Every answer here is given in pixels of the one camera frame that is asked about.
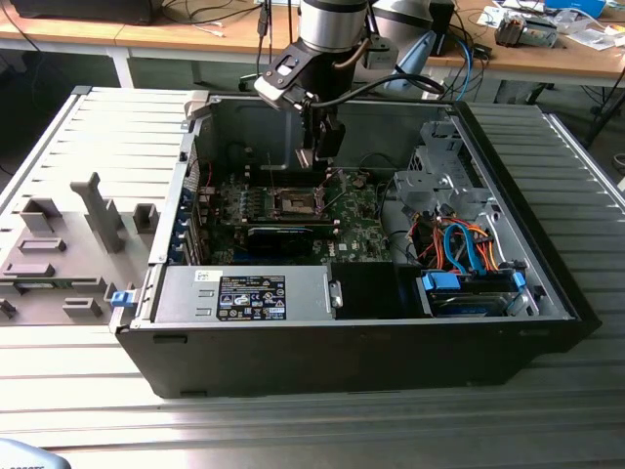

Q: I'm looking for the RAM stick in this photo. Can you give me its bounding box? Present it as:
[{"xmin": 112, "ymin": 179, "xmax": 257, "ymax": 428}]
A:
[{"xmin": 220, "ymin": 218, "xmax": 342, "ymax": 232}]

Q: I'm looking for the grey optical drive bay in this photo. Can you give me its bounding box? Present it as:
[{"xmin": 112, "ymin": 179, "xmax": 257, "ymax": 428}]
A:
[{"xmin": 408, "ymin": 118, "xmax": 468, "ymax": 173}]

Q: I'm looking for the silver heat sink cooler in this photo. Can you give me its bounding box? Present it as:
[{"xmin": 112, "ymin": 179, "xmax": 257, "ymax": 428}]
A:
[{"xmin": 494, "ymin": 12, "xmax": 562, "ymax": 50}]

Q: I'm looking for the grey parts rack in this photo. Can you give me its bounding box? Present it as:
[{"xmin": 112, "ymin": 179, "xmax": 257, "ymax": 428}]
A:
[{"xmin": 0, "ymin": 171, "xmax": 163, "ymax": 327}]

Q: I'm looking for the hard disk in blue carrier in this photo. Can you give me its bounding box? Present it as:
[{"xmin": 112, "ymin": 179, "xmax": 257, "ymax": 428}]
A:
[{"xmin": 416, "ymin": 270, "xmax": 529, "ymax": 320}]

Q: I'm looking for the clear plastic bag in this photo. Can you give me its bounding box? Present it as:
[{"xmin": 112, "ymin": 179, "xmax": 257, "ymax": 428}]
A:
[{"xmin": 568, "ymin": 26, "xmax": 624, "ymax": 53}]

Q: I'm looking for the green motherboard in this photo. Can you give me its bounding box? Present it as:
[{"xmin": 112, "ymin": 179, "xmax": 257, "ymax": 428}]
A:
[{"xmin": 197, "ymin": 168, "xmax": 396, "ymax": 266}]

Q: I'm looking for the red orange wire bundle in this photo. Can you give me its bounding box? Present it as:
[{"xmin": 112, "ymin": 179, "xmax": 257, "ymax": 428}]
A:
[{"xmin": 410, "ymin": 218, "xmax": 446, "ymax": 268}]

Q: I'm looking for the black flat device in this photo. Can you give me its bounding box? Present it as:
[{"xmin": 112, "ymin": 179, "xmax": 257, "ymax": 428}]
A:
[{"xmin": 9, "ymin": 0, "xmax": 157, "ymax": 26}]

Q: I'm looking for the black upright box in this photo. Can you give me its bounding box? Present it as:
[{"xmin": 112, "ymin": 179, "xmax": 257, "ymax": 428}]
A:
[{"xmin": 428, "ymin": 0, "xmax": 456, "ymax": 56}]

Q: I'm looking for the grey power supply unit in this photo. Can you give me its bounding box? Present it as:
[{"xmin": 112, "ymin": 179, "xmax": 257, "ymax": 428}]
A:
[{"xmin": 149, "ymin": 266, "xmax": 339, "ymax": 324}]

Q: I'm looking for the black plastic shroud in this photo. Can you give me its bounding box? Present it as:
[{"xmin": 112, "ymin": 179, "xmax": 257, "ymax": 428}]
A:
[{"xmin": 330, "ymin": 262, "xmax": 399, "ymax": 321}]

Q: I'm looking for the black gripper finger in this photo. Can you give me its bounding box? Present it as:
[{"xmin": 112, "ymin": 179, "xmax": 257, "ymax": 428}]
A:
[
  {"xmin": 313, "ymin": 113, "xmax": 349, "ymax": 164},
  {"xmin": 300, "ymin": 100, "xmax": 318, "ymax": 151}
]

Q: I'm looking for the orange flat data wire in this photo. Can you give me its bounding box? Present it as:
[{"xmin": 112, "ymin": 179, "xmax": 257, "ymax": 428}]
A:
[{"xmin": 469, "ymin": 222, "xmax": 502, "ymax": 272}]

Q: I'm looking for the black PC case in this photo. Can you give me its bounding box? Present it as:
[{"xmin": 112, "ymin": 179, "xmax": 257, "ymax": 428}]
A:
[{"xmin": 110, "ymin": 91, "xmax": 603, "ymax": 400}]

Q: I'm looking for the wooden desk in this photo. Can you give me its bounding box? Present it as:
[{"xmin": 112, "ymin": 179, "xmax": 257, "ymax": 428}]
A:
[
  {"xmin": 0, "ymin": 0, "xmax": 300, "ymax": 89},
  {"xmin": 423, "ymin": 0, "xmax": 625, "ymax": 107}
]

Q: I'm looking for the blue flat data wire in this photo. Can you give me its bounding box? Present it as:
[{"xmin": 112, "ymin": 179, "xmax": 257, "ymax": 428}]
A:
[{"xmin": 440, "ymin": 218, "xmax": 479, "ymax": 276}]

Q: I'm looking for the black graphics card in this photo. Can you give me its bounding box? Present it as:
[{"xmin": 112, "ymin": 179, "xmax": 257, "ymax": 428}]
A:
[{"xmin": 245, "ymin": 224, "xmax": 317, "ymax": 259}]

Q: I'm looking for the blue box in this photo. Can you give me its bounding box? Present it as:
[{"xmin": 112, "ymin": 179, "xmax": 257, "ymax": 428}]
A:
[{"xmin": 544, "ymin": 0, "xmax": 606, "ymax": 16}]

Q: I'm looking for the grey rounded object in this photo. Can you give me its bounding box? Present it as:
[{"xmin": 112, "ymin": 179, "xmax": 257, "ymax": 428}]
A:
[{"xmin": 0, "ymin": 438, "xmax": 67, "ymax": 469}]

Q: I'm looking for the metal socket cover frame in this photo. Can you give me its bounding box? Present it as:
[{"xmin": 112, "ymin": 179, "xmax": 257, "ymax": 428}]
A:
[{"xmin": 314, "ymin": 169, "xmax": 345, "ymax": 217}]

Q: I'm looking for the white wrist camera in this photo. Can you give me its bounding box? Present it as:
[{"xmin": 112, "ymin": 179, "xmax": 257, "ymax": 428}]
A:
[{"xmin": 252, "ymin": 42, "xmax": 314, "ymax": 112}]

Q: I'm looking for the grey metal bracket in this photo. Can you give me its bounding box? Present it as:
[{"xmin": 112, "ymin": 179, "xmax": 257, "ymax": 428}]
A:
[{"xmin": 326, "ymin": 277, "xmax": 347, "ymax": 310}]

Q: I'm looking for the silver drive cage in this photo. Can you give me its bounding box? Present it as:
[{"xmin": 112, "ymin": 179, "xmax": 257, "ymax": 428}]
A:
[{"xmin": 393, "ymin": 169, "xmax": 495, "ymax": 225}]

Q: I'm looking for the CPU socket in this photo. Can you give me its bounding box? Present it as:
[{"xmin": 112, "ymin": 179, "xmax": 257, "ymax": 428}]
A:
[{"xmin": 271, "ymin": 187, "xmax": 327, "ymax": 219}]

